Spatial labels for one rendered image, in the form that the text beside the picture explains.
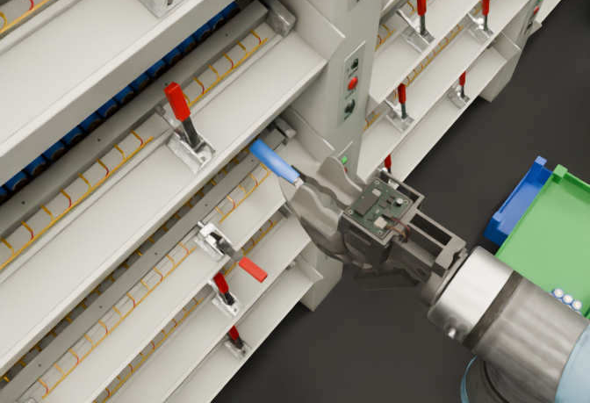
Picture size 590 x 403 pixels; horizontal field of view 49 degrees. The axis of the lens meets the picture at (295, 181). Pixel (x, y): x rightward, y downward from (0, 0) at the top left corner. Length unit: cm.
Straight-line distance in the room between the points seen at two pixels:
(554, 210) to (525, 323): 79
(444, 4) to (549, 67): 79
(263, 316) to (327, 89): 54
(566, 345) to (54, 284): 45
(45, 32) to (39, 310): 24
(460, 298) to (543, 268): 77
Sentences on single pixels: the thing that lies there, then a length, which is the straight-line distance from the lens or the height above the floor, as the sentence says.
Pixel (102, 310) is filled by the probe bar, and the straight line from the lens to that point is 74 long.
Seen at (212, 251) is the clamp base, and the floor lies 56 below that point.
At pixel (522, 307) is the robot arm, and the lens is 64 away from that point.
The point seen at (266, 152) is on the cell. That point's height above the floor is 64.
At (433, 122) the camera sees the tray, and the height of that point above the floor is 16.
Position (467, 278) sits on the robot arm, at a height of 68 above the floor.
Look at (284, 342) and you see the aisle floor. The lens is 131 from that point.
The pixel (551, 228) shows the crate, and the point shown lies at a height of 9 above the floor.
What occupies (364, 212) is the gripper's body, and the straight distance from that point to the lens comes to 64.
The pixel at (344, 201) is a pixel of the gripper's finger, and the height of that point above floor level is 63.
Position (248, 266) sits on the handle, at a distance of 75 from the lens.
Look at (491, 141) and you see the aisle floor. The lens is 160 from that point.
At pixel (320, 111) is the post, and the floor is 64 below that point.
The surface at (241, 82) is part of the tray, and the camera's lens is 66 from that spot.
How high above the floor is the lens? 125
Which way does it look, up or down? 58 degrees down
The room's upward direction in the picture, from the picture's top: straight up
